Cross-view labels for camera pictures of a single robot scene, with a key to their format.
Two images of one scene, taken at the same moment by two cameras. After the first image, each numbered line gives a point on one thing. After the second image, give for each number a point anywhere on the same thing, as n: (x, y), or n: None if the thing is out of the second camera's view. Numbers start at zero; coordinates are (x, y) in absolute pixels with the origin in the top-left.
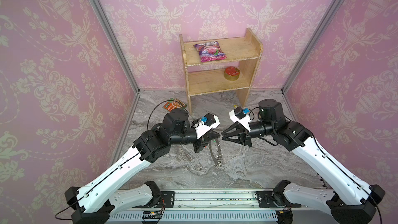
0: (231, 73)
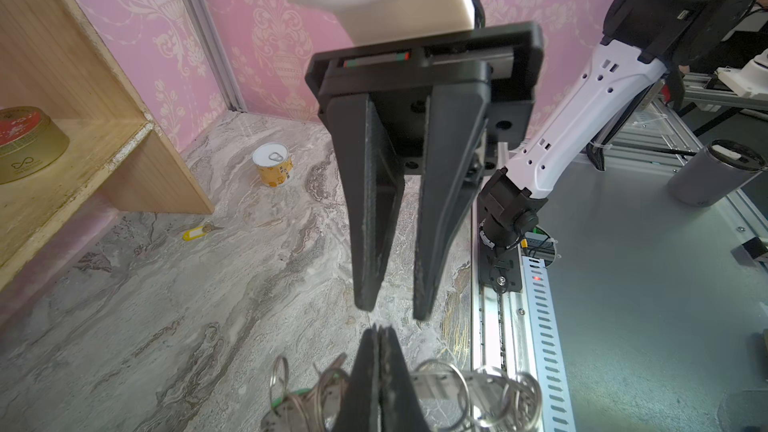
0: (30, 141)
